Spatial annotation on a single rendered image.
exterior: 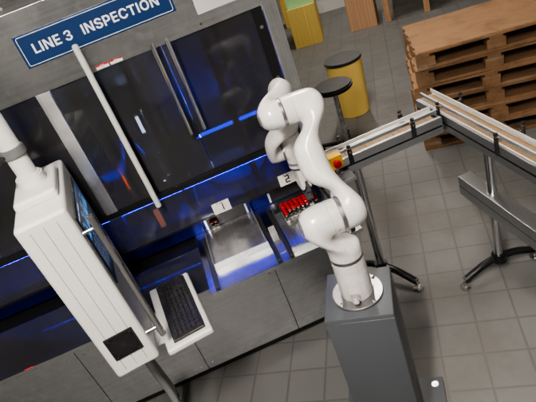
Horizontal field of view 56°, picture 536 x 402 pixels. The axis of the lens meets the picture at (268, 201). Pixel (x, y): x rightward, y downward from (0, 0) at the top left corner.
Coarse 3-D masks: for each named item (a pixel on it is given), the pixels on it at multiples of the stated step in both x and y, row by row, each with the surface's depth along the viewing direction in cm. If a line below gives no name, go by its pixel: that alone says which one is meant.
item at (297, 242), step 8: (320, 200) 244; (280, 216) 244; (280, 224) 238; (288, 224) 236; (296, 224) 234; (288, 232) 231; (296, 232) 229; (288, 240) 220; (296, 240) 224; (304, 240) 222; (296, 248) 217; (304, 248) 218
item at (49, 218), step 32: (32, 192) 175; (64, 192) 178; (32, 224) 164; (64, 224) 167; (32, 256) 167; (64, 256) 171; (96, 256) 177; (64, 288) 176; (96, 288) 181; (128, 288) 210; (96, 320) 186; (128, 320) 191; (128, 352) 196
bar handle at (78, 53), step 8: (72, 48) 187; (80, 56) 189; (88, 72) 192; (96, 80) 195; (96, 88) 195; (104, 104) 199; (112, 112) 202; (112, 120) 202; (120, 128) 205; (120, 136) 206; (128, 144) 209; (128, 152) 210; (136, 160) 213; (136, 168) 214; (144, 176) 217; (144, 184) 219; (152, 192) 221
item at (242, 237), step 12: (240, 216) 255; (252, 216) 251; (216, 228) 253; (228, 228) 249; (240, 228) 246; (252, 228) 243; (216, 240) 244; (228, 240) 241; (240, 240) 238; (252, 240) 235; (264, 240) 232; (216, 252) 236; (228, 252) 233; (240, 252) 224; (252, 252) 226; (216, 264) 224; (228, 264) 225
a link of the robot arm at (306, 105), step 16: (288, 96) 169; (304, 96) 167; (320, 96) 168; (288, 112) 167; (304, 112) 168; (320, 112) 167; (304, 128) 169; (304, 144) 167; (320, 144) 169; (304, 160) 168; (320, 160) 167; (304, 176) 171; (320, 176) 167; (336, 176) 168; (336, 192) 168; (352, 192) 166; (352, 208) 165; (352, 224) 167
